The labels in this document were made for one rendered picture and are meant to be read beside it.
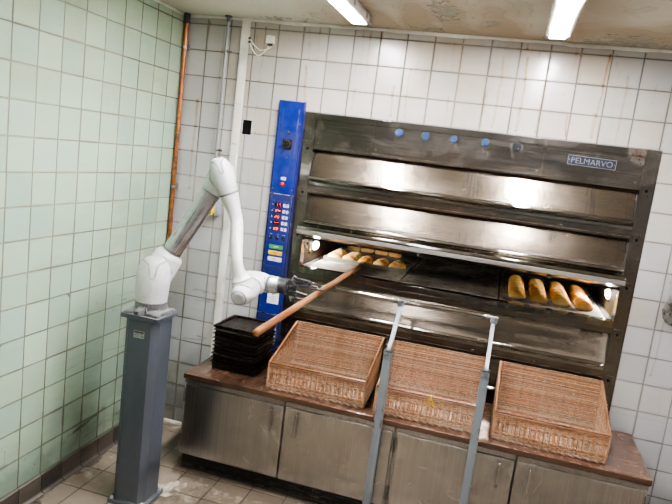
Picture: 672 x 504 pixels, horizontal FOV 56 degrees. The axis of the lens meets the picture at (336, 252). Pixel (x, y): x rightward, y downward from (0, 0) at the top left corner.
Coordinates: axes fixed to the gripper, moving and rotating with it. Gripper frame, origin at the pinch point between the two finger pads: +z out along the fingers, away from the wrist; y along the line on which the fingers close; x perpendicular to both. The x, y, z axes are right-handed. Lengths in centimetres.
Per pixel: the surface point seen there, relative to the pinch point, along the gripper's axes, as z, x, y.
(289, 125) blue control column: -47, -61, -82
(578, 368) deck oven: 135, -65, 31
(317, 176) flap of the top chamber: -26, -62, -54
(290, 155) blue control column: -44, -61, -64
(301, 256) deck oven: -32, -67, -5
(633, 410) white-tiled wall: 167, -65, 48
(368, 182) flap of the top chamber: 5, -63, -55
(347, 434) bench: 23, -10, 74
